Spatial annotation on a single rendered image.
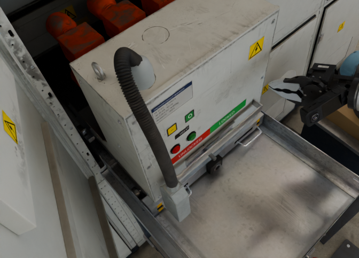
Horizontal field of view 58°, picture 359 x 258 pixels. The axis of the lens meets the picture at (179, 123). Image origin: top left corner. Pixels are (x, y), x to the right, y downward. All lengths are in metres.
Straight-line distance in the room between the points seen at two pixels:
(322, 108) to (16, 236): 0.64
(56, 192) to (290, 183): 0.76
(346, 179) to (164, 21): 0.78
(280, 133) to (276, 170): 0.15
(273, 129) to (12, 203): 1.00
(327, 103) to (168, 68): 0.36
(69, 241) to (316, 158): 0.86
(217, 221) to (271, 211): 0.18
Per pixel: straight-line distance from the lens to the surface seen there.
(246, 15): 0.87
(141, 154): 0.80
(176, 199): 0.87
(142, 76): 0.68
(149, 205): 1.08
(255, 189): 1.16
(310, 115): 0.78
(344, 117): 1.40
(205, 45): 0.79
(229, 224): 1.11
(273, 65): 1.74
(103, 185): 1.33
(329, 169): 1.23
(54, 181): 0.79
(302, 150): 1.25
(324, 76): 0.85
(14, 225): 0.51
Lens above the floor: 1.86
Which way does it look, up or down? 52 degrees down
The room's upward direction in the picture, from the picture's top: 11 degrees counter-clockwise
